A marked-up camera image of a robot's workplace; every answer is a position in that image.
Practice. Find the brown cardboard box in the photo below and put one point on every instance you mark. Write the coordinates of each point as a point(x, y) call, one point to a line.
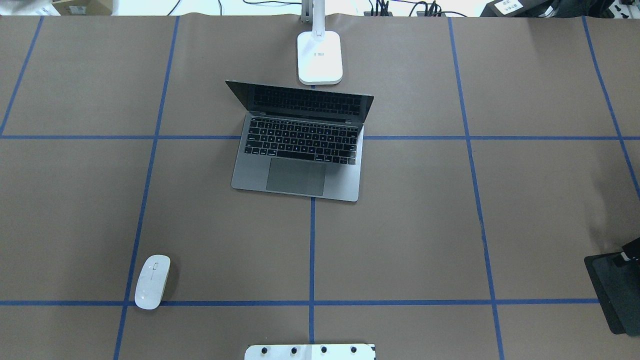
point(84, 7)

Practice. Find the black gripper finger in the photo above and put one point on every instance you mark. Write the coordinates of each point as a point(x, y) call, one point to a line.
point(630, 254)

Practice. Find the white computer mouse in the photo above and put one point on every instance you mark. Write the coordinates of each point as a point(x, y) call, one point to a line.
point(151, 282)

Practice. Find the black box with white label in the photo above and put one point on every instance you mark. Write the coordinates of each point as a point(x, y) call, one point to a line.
point(516, 8)

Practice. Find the grey laptop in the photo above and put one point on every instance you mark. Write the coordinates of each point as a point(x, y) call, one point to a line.
point(300, 141)

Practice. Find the black mouse pad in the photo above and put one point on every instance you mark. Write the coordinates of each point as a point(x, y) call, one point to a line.
point(616, 283)

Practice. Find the white desk lamp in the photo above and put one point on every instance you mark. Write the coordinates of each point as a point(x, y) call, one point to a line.
point(319, 52)

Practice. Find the white pedestal column base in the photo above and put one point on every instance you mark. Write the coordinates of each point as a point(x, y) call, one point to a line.
point(327, 351)

